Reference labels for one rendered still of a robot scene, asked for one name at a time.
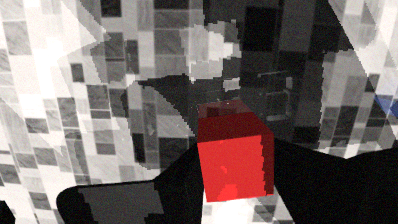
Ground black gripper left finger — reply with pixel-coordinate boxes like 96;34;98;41
55;142;204;224

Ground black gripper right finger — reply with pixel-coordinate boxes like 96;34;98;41
274;138;398;224

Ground red block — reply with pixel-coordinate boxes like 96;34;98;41
197;112;274;203

